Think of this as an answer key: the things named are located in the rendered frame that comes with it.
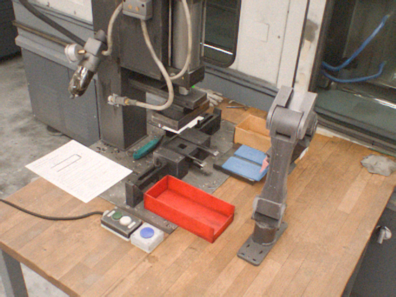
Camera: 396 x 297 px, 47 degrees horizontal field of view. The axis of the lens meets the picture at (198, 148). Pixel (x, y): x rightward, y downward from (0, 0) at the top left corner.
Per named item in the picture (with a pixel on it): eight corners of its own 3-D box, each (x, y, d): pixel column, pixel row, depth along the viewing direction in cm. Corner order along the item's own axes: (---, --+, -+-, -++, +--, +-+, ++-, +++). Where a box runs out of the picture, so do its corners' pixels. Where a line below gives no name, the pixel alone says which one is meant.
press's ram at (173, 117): (180, 141, 139) (182, 49, 123) (116, 114, 151) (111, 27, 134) (211, 117, 152) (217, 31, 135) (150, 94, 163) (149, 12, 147)
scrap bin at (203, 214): (212, 244, 129) (213, 228, 125) (144, 208, 139) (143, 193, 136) (233, 220, 137) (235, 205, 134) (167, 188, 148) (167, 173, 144)
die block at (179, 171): (177, 183, 150) (177, 165, 146) (153, 172, 155) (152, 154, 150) (209, 155, 164) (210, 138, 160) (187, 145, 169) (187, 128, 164)
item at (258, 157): (273, 169, 156) (274, 162, 154) (233, 154, 162) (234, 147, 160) (281, 159, 161) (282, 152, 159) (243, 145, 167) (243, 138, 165)
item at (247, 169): (262, 182, 149) (263, 175, 148) (221, 167, 155) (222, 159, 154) (270, 172, 154) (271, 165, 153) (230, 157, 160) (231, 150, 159)
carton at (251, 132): (293, 168, 161) (297, 150, 157) (232, 144, 172) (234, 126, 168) (307, 152, 170) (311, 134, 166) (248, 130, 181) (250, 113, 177)
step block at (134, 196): (133, 208, 139) (132, 185, 134) (125, 204, 140) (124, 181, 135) (146, 197, 144) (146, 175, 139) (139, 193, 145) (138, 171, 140)
